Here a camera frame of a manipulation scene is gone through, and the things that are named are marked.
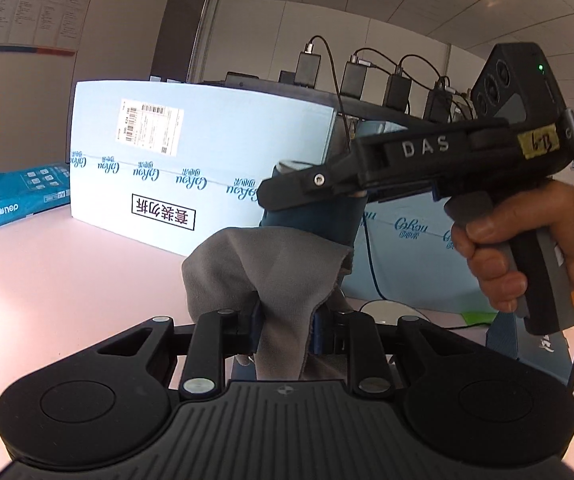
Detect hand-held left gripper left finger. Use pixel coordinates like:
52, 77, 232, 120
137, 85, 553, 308
87, 301, 264, 402

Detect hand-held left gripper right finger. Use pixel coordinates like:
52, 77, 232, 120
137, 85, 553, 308
313, 307, 485, 396

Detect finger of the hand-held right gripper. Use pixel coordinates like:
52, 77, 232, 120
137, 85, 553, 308
258, 151, 369, 212

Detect dark blue steel container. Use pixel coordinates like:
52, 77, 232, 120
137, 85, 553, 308
259, 160, 368, 261

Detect grey cloth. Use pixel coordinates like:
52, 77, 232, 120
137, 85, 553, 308
182, 226, 355, 383

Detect person's right hand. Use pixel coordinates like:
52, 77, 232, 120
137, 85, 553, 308
451, 179, 574, 315

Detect black power adapter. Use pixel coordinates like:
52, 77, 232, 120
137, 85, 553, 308
294, 52, 322, 89
341, 61, 368, 99
384, 75, 412, 114
427, 87, 455, 124

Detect dark rimmed white bowl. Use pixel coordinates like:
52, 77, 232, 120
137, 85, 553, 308
358, 299, 436, 332

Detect light blue cardboard box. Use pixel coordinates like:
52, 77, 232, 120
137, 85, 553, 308
339, 120, 498, 317

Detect light blue box with label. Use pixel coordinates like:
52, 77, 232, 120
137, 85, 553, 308
70, 80, 365, 257

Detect green paper sheet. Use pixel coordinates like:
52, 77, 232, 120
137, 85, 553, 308
459, 311, 498, 331

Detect small blue box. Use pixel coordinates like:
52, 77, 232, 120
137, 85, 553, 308
486, 310, 574, 387

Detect dark window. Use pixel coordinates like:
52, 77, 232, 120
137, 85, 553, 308
152, 0, 213, 83

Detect blue paper packet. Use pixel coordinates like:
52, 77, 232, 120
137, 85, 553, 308
0, 162, 73, 229

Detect black charging cable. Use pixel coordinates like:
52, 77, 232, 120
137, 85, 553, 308
396, 55, 450, 83
434, 77, 472, 111
349, 48, 403, 73

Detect long black cable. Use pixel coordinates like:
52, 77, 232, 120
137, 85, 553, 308
303, 35, 385, 306

